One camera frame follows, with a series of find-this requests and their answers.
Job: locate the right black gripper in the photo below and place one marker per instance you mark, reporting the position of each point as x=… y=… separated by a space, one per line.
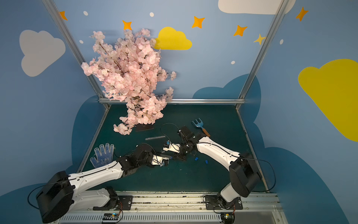
x=184 y=133

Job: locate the clear test tube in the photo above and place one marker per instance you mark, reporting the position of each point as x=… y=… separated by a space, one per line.
x=155 y=138
x=165 y=156

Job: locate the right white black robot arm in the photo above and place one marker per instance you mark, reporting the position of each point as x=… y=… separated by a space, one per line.
x=243 y=171

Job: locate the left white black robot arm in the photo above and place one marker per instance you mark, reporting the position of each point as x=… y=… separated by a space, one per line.
x=65 y=192

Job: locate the small circuit board left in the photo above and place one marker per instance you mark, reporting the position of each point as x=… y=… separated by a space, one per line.
x=110 y=218

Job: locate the small circuit board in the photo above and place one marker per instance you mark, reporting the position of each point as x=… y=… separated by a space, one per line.
x=110 y=218
x=227 y=218

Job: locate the small circuit board right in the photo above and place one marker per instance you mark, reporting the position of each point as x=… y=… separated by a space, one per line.
x=227 y=218

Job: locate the pink artificial cherry blossom tree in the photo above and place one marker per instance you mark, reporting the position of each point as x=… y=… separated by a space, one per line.
x=129 y=72

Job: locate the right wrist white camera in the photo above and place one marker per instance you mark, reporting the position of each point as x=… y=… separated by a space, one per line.
x=172 y=147

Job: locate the blue garden fork wooden handle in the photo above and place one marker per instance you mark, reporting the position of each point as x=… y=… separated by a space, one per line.
x=200 y=124

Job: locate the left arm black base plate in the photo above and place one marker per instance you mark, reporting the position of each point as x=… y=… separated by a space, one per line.
x=123 y=203

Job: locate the aluminium front rail bed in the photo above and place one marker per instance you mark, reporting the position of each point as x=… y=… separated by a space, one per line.
x=183 y=207

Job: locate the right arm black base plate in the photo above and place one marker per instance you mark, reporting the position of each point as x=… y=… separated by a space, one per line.
x=214 y=202

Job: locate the aluminium frame rail back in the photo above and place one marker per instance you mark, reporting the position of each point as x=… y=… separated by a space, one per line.
x=186 y=101

